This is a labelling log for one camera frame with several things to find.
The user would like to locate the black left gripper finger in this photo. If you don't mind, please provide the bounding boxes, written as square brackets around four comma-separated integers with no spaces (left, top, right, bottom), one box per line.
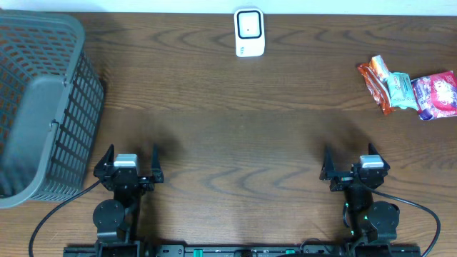
[151,144,164,178]
[95,144,114,173]

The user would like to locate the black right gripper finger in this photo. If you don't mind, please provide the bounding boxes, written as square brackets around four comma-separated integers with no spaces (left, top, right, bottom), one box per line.
[319,147,335,181]
[368,143,388,167]

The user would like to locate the orange brown candy bar wrapper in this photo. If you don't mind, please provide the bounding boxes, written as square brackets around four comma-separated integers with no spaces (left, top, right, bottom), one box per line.
[357,63,395,116]

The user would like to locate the teal snack packet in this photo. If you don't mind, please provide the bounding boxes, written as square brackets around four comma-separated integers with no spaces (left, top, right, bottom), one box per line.
[387,72,418,111]

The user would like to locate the small orange snack packet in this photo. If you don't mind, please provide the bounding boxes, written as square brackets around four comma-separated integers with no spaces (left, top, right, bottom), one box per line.
[369,55,390,82]

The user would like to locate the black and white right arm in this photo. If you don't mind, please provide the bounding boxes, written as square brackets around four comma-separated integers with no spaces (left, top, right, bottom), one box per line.
[319,143,400,256]

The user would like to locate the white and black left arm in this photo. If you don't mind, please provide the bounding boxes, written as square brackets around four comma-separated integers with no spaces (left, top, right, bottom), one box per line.
[93,145,164,256]

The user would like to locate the white barcode scanner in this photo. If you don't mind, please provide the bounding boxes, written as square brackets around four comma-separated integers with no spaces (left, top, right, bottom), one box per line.
[233,8,266,58]

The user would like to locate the grey plastic mesh basket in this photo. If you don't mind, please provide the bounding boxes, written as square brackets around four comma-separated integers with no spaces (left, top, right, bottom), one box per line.
[1,10,105,208]

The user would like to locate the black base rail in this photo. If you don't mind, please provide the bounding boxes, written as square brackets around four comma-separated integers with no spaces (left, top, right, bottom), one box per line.
[64,241,422,257]

